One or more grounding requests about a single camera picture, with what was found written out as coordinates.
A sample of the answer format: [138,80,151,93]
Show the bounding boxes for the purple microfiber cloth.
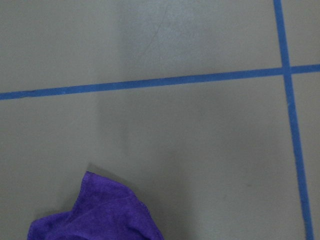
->
[27,171,164,240]

